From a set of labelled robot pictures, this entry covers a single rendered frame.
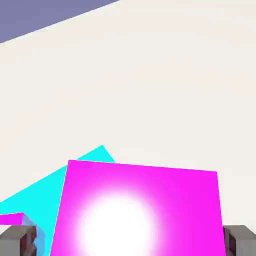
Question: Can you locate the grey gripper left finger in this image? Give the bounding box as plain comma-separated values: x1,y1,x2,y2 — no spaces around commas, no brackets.
0,225,38,256

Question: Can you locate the small magenta cube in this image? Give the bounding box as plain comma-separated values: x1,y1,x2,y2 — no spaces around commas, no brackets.
0,212,47,256

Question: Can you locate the large magenta box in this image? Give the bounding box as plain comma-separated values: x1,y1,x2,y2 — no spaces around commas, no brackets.
49,159,227,256

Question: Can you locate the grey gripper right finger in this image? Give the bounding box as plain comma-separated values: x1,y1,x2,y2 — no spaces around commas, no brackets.
222,224,256,256

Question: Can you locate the large cyan box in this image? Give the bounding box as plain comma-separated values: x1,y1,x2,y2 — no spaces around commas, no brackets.
0,144,116,256

